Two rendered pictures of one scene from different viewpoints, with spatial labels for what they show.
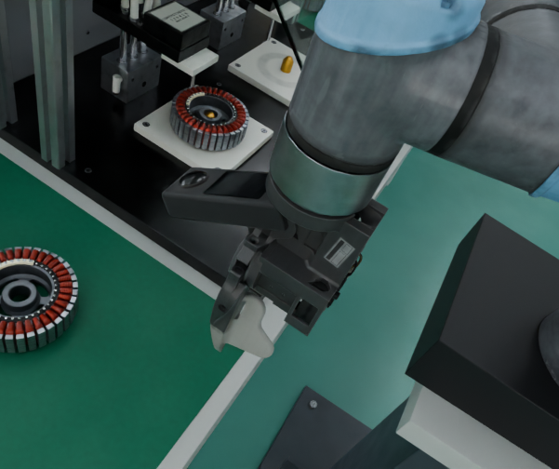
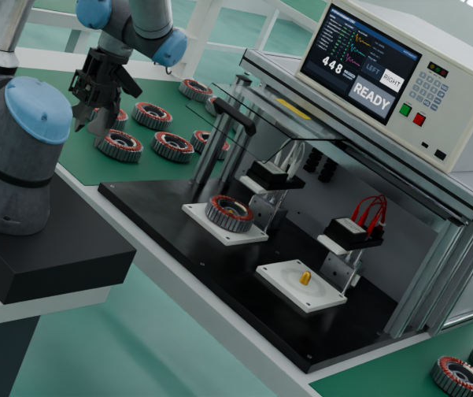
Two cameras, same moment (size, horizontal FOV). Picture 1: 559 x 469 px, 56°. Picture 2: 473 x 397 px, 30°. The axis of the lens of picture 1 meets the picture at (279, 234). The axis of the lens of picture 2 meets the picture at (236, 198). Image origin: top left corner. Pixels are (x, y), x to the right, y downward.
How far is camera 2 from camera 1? 2.01 m
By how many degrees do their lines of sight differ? 88
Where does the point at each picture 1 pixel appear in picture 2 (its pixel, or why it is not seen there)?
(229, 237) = (142, 194)
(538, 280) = (72, 233)
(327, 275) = (85, 71)
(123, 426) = not seen: hidden behind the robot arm
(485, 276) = (83, 211)
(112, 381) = (75, 150)
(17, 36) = not seen: hidden behind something
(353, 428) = not seen: outside the picture
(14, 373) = (88, 140)
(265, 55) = (319, 282)
